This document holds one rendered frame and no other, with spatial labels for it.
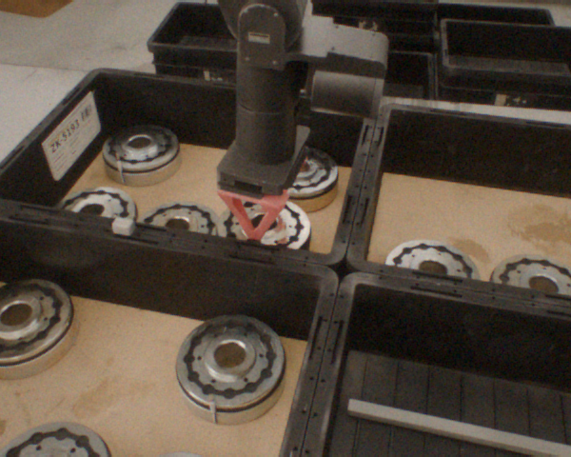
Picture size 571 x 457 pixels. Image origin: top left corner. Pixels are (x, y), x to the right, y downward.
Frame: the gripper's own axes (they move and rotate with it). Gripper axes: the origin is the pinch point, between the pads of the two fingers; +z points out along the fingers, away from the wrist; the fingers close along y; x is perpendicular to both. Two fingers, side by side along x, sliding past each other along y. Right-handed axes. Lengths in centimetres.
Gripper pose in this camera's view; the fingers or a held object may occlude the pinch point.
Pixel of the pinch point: (262, 218)
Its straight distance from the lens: 62.6
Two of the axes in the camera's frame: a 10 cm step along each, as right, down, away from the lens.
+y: 2.9, -6.4, 7.2
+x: -9.6, -2.4, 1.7
